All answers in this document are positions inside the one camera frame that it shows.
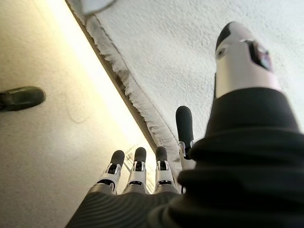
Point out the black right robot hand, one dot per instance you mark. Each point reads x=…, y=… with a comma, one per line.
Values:
x=237, y=178

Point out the white textured fringed blanket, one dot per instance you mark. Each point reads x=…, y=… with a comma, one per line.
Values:
x=166, y=47

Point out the dark right robot foot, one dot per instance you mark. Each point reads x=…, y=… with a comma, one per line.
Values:
x=21, y=98

